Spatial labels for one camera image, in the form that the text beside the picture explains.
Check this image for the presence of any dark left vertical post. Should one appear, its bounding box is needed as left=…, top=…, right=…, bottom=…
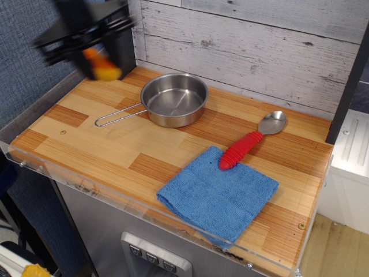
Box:
left=119, top=27, right=136, bottom=80

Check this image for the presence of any yellow object bottom left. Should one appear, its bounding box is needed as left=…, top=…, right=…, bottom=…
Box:
left=21, top=264, right=51, bottom=277

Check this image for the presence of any steel button control panel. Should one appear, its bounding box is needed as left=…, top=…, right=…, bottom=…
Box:
left=121, top=231, right=193, bottom=276

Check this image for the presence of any clear acrylic front guard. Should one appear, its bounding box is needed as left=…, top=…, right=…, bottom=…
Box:
left=1, top=132, right=333, bottom=276

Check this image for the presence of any small steel saucepan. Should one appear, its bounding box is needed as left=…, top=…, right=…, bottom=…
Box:
left=95, top=73, right=209, bottom=128

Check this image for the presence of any dark right vertical post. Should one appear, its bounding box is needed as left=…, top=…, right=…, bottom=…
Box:
left=325, top=27, right=368, bottom=145

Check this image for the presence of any blue folded cloth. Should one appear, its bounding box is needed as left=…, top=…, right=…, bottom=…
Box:
left=157, top=146, right=278, bottom=249

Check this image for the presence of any white ridged side unit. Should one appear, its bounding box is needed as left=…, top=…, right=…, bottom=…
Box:
left=318, top=110, right=368, bottom=234

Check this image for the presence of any red handled metal spoon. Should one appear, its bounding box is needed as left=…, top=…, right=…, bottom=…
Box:
left=219, top=111, right=287, bottom=170

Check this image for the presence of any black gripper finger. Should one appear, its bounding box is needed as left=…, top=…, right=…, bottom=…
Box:
left=103, top=32, right=121, bottom=68
left=71, top=51, right=96, bottom=80

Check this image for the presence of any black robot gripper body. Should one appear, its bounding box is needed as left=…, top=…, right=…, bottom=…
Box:
left=33, top=1, right=134, bottom=65

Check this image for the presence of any dark vertical post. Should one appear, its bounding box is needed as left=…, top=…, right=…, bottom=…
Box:
left=325, top=27, right=368, bottom=145
left=119, top=27, right=136, bottom=80

